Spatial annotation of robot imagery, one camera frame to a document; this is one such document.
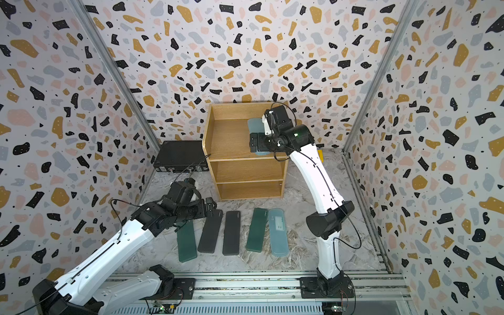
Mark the black right pencil case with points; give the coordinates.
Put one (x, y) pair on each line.
(231, 241)

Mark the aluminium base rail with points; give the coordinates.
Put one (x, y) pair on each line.
(280, 293)

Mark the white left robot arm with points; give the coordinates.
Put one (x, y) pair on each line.
(80, 290)

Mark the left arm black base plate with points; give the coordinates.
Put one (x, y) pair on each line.
(179, 289)

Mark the yellow triangle ruler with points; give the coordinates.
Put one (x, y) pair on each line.
(321, 155)

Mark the black pencil case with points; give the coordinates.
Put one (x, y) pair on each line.
(210, 232)
(231, 241)

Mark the dark green pencil case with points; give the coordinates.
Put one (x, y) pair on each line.
(257, 230)
(186, 242)

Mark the black briefcase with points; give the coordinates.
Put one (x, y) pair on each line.
(181, 156)

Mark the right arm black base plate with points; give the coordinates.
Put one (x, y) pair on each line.
(320, 287)

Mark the light blue pencil case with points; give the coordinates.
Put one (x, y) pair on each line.
(256, 128)
(278, 233)

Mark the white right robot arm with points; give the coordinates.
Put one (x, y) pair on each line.
(332, 210)

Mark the wooden three-tier shelf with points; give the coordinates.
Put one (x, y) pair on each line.
(237, 172)

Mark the black left pencil case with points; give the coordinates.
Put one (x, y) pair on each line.
(210, 232)

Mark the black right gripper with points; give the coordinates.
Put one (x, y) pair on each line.
(261, 138)

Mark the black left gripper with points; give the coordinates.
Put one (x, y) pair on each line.
(203, 212)

